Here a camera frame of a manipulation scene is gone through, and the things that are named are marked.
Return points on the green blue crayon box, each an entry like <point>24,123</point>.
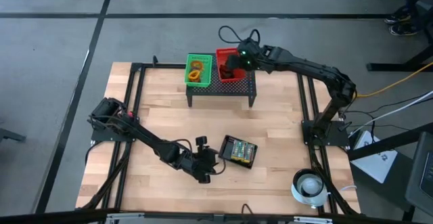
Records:
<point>242,152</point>

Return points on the red stop button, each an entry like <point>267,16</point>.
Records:
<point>130,114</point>

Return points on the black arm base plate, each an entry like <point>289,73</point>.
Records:
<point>101,137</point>
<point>338,137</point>

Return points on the black binder clip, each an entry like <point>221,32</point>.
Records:
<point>232,74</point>
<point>224,72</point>

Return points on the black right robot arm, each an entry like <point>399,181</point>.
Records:
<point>304,66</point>

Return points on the black metal table frame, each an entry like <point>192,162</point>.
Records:
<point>162,65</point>

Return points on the red plastic basket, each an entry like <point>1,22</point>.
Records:
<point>221,56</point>

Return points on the green plastic basket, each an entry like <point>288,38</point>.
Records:
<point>187,68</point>

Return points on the black camera rig crossbar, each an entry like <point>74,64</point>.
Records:
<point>50,216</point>

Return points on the grey furniture foot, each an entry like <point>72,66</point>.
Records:
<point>10,136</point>

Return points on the white cardboard box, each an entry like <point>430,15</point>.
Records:
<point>375,159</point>

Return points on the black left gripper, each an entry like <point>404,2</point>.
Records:
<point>196,163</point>

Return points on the dark grey desk equipment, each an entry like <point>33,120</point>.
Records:
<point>419,173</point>

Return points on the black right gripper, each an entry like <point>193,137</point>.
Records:
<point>250,55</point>

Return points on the black mesh tray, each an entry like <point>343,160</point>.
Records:
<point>226,148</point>

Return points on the black desk frame bar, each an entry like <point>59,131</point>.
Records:
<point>389,142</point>

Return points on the black perforated metal desk riser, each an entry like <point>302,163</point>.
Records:
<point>220,88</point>

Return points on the person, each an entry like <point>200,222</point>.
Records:
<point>399,16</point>

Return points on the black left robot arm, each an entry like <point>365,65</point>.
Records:
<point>142,137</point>

